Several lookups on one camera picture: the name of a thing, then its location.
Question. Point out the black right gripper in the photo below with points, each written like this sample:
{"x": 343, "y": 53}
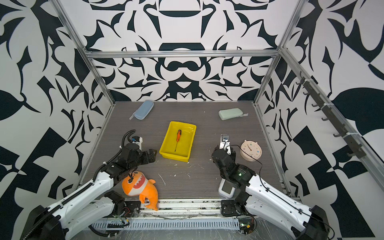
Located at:
{"x": 216, "y": 148}

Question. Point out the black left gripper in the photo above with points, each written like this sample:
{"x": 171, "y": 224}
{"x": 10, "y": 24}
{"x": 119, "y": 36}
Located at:
{"x": 152, "y": 156}

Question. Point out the orange handled screwdriver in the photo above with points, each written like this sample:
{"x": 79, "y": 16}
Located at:
{"x": 179, "y": 133}

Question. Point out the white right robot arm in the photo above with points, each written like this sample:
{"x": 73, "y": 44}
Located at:
{"x": 260, "y": 199}

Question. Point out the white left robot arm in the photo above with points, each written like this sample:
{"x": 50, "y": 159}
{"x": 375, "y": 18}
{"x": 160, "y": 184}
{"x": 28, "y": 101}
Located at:
{"x": 92, "y": 201}

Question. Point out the yellow plastic bin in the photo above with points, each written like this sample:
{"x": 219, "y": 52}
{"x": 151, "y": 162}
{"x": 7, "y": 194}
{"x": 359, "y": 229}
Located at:
{"x": 184, "y": 147}

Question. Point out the orange shark plush toy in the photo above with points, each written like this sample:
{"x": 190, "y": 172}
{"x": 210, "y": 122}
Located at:
{"x": 139, "y": 185}

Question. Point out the pink alarm clock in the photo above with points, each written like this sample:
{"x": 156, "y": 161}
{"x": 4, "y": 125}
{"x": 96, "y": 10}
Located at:
{"x": 250, "y": 151}

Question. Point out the blue zipper case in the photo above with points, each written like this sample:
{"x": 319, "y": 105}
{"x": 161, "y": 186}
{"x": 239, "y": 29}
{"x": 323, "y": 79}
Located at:
{"x": 142, "y": 112}

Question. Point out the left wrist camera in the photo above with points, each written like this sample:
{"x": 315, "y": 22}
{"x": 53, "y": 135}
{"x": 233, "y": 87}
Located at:
{"x": 138, "y": 141}

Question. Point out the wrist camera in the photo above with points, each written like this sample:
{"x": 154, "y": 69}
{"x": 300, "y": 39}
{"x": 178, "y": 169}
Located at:
{"x": 225, "y": 143}
{"x": 138, "y": 141}

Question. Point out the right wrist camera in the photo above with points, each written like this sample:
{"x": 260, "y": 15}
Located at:
{"x": 225, "y": 143}

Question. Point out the white slotted cable duct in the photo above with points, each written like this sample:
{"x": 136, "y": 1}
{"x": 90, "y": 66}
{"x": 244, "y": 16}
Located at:
{"x": 168, "y": 224}

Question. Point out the black wall hook rail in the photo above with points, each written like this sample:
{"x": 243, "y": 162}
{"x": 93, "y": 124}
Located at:
{"x": 333, "y": 115}

